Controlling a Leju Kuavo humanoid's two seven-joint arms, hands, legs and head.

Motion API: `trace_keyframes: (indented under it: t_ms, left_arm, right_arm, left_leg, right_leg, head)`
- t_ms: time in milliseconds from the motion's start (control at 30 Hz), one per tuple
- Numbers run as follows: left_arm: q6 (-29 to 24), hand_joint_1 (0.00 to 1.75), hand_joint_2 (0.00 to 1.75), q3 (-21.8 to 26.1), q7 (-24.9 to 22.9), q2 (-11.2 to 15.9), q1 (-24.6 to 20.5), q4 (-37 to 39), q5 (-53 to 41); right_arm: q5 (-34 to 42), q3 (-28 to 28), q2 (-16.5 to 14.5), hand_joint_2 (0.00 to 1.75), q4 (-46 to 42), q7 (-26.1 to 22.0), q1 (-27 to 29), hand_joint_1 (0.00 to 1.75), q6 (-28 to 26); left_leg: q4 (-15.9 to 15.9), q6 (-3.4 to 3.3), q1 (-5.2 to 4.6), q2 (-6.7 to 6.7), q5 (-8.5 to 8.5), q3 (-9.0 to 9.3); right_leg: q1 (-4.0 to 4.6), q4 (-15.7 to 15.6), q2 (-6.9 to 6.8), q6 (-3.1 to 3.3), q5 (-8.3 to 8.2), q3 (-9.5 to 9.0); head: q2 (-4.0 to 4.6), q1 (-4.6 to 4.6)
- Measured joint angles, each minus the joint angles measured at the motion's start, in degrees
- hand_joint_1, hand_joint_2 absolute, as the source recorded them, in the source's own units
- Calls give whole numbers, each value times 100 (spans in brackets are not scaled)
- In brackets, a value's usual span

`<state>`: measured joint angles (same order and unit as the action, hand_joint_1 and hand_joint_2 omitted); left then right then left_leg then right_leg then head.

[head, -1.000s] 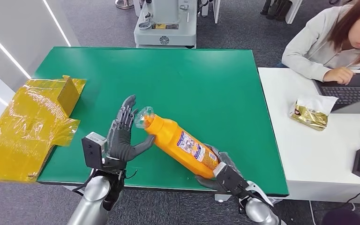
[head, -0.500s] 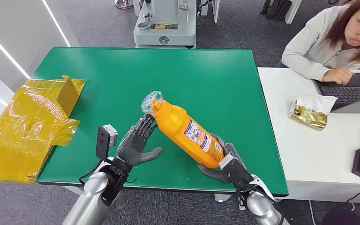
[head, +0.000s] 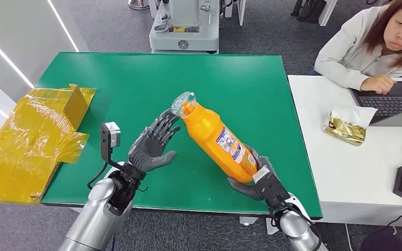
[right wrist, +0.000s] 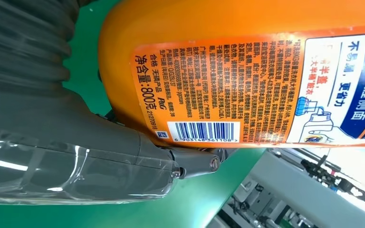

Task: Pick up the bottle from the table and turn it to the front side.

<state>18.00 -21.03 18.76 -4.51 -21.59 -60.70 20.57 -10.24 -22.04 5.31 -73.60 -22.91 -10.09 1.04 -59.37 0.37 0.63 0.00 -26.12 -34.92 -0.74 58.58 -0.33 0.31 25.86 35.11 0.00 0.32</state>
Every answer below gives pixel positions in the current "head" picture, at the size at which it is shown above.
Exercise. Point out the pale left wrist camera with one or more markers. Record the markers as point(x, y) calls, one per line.
point(110, 137)

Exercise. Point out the white panel legs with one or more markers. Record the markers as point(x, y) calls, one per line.
point(237, 10)

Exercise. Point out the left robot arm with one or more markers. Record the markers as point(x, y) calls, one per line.
point(97, 214)

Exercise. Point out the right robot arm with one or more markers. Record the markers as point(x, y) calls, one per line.
point(298, 232)

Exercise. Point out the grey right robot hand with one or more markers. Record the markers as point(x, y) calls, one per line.
point(270, 188)

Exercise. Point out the gold snack bag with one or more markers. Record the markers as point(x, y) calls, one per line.
point(346, 128)

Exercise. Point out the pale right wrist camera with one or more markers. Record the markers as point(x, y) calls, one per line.
point(261, 174)

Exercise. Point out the person at laptop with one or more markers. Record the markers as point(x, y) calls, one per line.
point(353, 52)

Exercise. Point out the black boots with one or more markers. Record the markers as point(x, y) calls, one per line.
point(306, 10)

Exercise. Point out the grey laptop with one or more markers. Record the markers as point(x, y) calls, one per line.
point(391, 104)

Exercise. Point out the chrome round stand base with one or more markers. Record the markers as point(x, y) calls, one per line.
point(138, 4)

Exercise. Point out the yellow taped cardboard box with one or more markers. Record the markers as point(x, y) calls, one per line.
point(31, 145)

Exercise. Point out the white desk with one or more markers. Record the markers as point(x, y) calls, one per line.
point(353, 173)

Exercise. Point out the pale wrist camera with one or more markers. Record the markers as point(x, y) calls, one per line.
point(261, 174)
point(110, 137)

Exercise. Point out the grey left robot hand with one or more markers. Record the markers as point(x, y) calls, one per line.
point(149, 149)

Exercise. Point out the orange detergent bottle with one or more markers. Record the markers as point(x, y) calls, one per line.
point(215, 138)

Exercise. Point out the person's hand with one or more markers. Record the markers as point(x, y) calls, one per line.
point(378, 84)

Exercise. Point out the white machine base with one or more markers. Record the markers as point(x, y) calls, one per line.
point(187, 31)

